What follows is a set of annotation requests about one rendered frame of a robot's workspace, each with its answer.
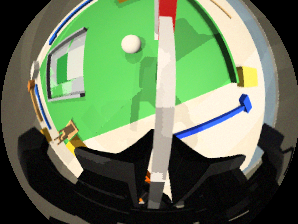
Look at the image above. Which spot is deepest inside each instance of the green flat mat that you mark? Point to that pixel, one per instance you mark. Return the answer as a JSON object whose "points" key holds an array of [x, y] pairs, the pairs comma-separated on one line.
{"points": [[121, 87]]}

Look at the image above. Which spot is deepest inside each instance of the red putter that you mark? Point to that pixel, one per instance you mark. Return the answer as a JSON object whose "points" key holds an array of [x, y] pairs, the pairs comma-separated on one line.
{"points": [[165, 100]]}

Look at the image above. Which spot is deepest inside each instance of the white ball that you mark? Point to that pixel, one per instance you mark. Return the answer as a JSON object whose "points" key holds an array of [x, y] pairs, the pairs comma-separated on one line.
{"points": [[131, 44]]}

